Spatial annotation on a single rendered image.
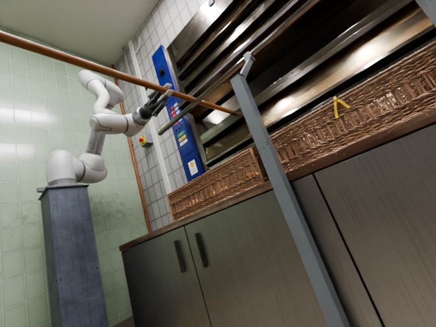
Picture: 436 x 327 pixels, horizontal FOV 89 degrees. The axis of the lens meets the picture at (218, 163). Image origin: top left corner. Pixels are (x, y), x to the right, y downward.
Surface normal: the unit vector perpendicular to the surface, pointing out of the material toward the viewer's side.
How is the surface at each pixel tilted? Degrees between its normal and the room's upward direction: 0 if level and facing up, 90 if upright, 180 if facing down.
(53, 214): 90
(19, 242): 90
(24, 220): 90
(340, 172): 90
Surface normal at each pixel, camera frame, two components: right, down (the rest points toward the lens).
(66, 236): 0.69, -0.41
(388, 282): -0.63, -0.02
